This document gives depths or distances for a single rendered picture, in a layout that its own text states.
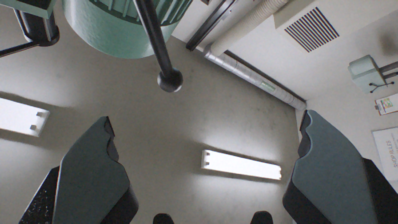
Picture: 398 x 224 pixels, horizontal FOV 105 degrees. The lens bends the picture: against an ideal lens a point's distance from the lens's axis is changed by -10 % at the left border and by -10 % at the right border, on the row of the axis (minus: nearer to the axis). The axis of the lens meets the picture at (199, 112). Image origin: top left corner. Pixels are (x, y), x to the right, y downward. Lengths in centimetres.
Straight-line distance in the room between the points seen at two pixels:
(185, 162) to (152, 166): 32
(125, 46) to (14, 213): 136
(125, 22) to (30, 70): 147
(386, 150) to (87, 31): 302
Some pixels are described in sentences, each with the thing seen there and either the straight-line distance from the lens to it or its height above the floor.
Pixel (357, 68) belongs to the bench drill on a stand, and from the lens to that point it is 218.
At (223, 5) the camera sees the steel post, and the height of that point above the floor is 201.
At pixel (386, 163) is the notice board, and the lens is 299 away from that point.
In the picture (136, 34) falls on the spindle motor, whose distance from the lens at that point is 26.
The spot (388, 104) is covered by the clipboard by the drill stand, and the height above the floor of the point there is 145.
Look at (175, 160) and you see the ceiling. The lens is 161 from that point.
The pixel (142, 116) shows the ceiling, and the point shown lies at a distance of 157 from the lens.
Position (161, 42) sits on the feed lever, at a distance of 17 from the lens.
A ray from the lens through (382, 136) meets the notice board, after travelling 304.
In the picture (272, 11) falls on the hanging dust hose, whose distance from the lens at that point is 174.
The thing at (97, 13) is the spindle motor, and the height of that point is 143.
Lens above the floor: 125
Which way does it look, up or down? 52 degrees up
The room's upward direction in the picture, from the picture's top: 118 degrees counter-clockwise
